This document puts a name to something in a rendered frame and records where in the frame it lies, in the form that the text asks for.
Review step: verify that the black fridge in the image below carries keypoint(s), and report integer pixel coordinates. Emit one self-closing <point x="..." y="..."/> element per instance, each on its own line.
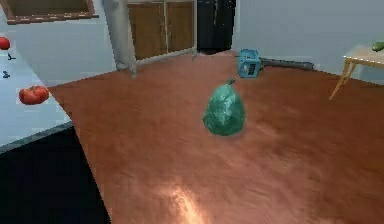
<point x="215" y="25"/>

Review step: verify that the grey tube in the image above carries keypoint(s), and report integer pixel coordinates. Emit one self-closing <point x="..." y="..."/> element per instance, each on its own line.
<point x="286" y="63"/>

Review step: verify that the green vegetable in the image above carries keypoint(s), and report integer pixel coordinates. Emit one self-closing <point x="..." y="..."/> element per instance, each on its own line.
<point x="378" y="46"/>

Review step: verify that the large red tomato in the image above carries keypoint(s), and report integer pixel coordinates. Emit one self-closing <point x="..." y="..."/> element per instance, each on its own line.
<point x="33" y="95"/>

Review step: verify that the small red tomato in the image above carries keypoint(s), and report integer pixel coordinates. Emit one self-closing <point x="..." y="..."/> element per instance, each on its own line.
<point x="4" y="43"/>

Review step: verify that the small dark utensil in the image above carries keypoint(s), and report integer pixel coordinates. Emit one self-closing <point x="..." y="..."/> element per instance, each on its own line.
<point x="11" y="57"/>
<point x="6" y="74"/>

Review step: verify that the blue box appliance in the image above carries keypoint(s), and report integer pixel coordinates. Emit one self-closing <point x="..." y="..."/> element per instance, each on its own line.
<point x="248" y="64"/>

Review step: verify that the brown framed window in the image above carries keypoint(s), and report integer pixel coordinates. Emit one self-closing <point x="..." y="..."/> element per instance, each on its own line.
<point x="46" y="10"/>

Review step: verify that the green garbage bag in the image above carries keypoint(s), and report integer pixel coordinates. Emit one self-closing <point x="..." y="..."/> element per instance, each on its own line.
<point x="224" y="110"/>

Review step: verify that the white counter with black base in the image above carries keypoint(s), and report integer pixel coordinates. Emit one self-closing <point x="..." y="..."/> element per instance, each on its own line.
<point x="20" y="133"/>

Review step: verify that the brown wooden cupboard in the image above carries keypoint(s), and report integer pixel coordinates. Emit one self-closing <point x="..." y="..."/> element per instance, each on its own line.
<point x="161" y="30"/>

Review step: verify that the light wooden table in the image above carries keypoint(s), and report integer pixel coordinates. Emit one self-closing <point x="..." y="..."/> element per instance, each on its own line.
<point x="361" y="56"/>

